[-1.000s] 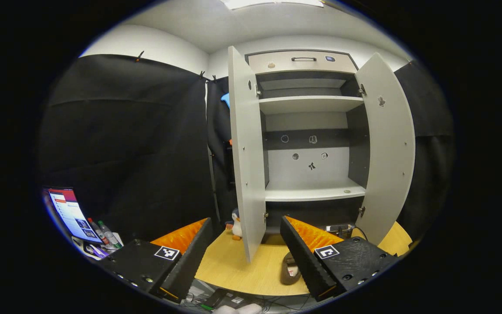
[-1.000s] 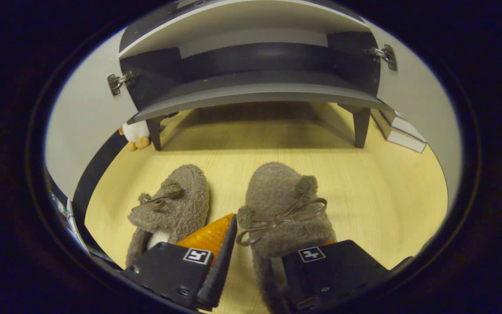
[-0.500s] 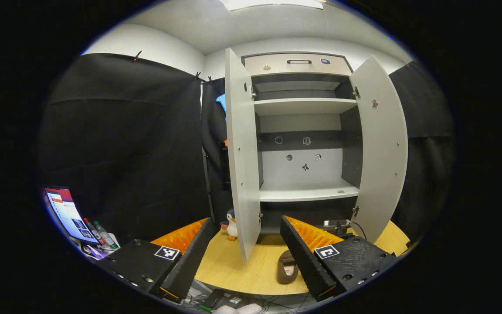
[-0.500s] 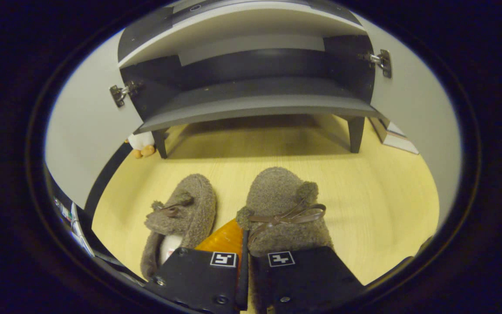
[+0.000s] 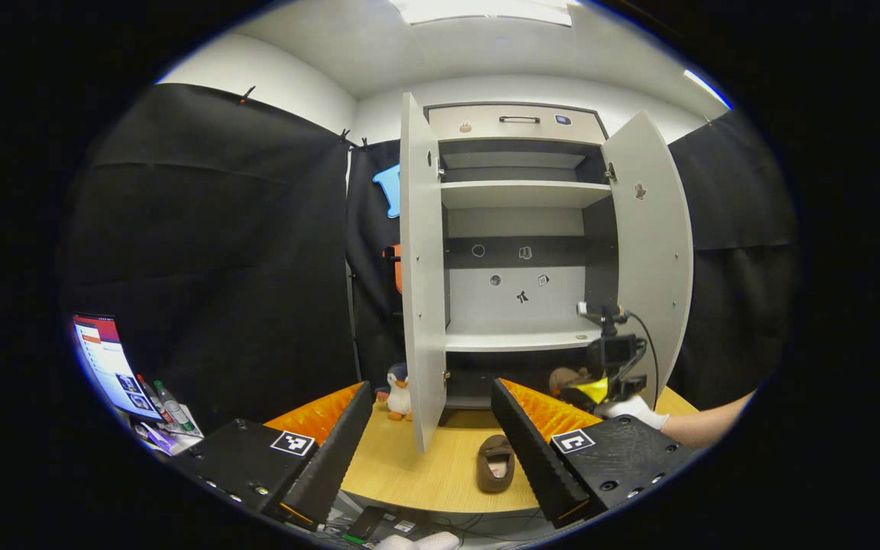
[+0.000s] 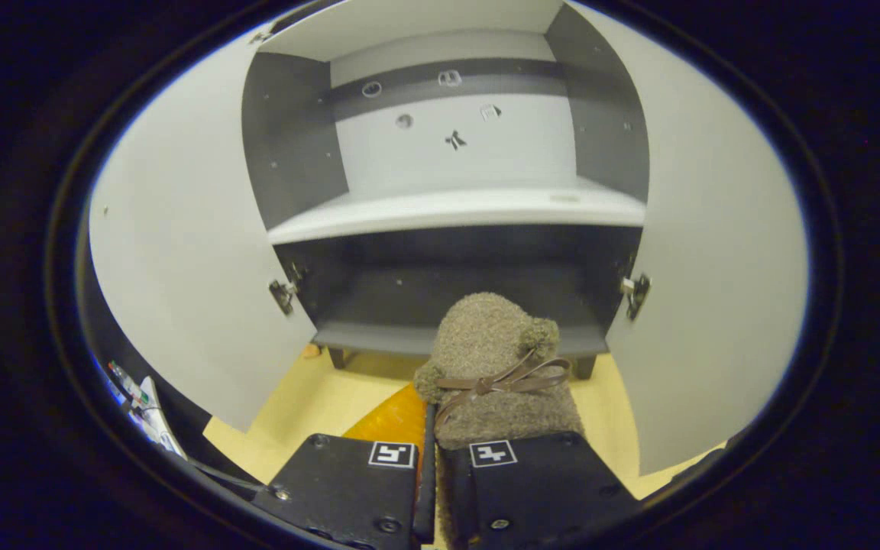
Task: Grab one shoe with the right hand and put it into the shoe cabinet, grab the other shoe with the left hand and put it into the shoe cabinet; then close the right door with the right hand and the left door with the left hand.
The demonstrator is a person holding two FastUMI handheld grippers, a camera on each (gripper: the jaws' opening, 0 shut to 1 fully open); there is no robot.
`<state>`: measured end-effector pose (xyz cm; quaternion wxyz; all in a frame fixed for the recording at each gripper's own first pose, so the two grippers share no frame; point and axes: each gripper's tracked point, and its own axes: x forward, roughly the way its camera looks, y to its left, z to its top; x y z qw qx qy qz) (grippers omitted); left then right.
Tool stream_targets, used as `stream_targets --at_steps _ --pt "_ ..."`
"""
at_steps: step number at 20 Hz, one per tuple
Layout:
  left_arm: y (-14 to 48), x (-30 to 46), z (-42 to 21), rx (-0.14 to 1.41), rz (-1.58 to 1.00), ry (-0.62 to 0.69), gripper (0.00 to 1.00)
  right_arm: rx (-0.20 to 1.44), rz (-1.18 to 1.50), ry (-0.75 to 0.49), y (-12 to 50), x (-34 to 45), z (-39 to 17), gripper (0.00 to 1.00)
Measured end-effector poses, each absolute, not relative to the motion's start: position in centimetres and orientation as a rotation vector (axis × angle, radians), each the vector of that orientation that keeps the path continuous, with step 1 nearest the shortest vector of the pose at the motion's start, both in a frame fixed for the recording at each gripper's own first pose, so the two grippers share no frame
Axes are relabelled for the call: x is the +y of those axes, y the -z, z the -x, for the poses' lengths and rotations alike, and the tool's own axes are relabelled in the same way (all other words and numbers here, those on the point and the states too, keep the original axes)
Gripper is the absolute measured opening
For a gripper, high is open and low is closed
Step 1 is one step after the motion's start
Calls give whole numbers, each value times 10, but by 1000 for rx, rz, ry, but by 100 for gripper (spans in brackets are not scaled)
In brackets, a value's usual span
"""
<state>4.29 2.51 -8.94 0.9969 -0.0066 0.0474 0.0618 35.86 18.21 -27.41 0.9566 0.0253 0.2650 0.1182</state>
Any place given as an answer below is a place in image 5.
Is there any penguin plush toy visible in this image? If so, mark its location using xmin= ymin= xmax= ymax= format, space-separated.
xmin=385 ymin=363 xmax=414 ymax=422

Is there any computer screen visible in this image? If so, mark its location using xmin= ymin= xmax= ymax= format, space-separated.
xmin=72 ymin=313 xmax=162 ymax=421

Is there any white cabinet drawer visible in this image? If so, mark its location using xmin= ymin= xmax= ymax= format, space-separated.
xmin=427 ymin=105 xmax=607 ymax=144

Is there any white fabric object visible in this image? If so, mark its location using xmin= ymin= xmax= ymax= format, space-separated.
xmin=374 ymin=532 xmax=461 ymax=550

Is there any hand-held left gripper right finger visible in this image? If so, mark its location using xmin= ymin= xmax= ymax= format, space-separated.
xmin=490 ymin=377 xmax=699 ymax=529

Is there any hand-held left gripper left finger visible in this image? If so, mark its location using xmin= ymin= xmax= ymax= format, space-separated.
xmin=173 ymin=380 xmax=374 ymax=532

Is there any white cabinet door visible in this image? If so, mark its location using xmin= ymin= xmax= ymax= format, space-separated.
xmin=399 ymin=92 xmax=448 ymax=455
xmin=600 ymin=111 xmax=694 ymax=409

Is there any white shoe cabinet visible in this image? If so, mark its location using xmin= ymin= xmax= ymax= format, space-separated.
xmin=425 ymin=102 xmax=616 ymax=409

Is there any green-capped white bottle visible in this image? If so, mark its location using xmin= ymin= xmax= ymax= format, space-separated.
xmin=153 ymin=380 xmax=198 ymax=436

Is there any red-capped bottle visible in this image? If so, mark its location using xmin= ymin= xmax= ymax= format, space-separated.
xmin=137 ymin=374 xmax=170 ymax=422

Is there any black backdrop cloth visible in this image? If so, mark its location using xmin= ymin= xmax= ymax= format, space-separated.
xmin=62 ymin=82 xmax=800 ymax=436

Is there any brown fuzzy shoe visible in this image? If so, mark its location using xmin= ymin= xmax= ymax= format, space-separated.
xmin=548 ymin=367 xmax=601 ymax=398
xmin=476 ymin=434 xmax=516 ymax=493

